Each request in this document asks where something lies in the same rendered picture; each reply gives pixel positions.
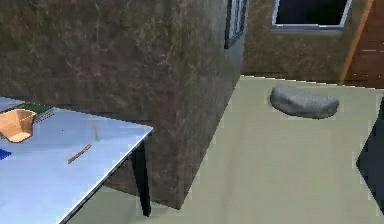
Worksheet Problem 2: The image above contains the orange pencil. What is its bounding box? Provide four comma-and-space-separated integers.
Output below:
90, 118, 100, 142

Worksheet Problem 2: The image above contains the grey floor cushion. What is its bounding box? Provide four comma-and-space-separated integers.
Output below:
269, 86, 340, 120

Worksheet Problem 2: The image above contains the brown pencil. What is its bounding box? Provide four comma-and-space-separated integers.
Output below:
67, 143, 93, 165

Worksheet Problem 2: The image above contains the green spiral notebook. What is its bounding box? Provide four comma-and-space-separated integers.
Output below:
12, 102, 55, 124

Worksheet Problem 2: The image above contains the white framed window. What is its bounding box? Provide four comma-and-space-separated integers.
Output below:
270, 0, 354, 32

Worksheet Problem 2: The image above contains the pale blue table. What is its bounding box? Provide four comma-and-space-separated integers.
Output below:
0, 96, 155, 224

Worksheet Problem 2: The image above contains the brown wooden door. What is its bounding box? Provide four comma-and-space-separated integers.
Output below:
338, 0, 384, 89

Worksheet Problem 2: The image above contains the black furniture piece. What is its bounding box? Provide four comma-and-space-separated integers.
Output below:
355, 97, 384, 214

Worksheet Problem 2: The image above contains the dark framed wall picture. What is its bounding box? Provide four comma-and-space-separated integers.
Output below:
224, 0, 249, 50

